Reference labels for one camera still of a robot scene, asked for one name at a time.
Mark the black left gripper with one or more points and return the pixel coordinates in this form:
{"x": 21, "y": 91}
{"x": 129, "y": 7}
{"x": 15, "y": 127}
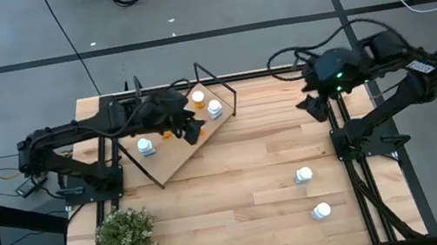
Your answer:
{"x": 177, "y": 113}

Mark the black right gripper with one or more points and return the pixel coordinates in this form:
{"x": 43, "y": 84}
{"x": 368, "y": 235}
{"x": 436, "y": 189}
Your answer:
{"x": 316, "y": 90}

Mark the white medicine bottle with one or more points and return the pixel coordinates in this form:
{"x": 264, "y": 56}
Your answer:
{"x": 304, "y": 174}
{"x": 144, "y": 144}
{"x": 321, "y": 210}
{"x": 215, "y": 107}

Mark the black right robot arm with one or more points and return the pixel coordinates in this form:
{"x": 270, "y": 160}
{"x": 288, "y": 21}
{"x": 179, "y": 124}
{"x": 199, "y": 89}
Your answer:
{"x": 411, "y": 87}

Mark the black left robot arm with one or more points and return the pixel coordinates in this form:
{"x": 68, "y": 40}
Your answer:
{"x": 70, "y": 130}

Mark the green artificial potted plant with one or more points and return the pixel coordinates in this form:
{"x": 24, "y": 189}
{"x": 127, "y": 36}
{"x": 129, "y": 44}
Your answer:
{"x": 127, "y": 240}

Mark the black power adapter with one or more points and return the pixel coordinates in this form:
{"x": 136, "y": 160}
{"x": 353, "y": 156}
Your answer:
{"x": 26, "y": 187}

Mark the wooden shelf with black frame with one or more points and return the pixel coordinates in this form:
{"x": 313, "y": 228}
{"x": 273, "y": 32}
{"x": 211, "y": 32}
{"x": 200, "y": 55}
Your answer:
{"x": 171, "y": 156}

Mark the black metal table frame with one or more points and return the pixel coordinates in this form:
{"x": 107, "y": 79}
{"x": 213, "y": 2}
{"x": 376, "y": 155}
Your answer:
{"x": 246, "y": 76}

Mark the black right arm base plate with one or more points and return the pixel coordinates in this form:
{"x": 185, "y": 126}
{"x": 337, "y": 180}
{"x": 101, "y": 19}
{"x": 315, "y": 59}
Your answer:
{"x": 381, "y": 147}

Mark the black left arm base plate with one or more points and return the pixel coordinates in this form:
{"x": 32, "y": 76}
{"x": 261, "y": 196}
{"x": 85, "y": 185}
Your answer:
{"x": 81, "y": 199}

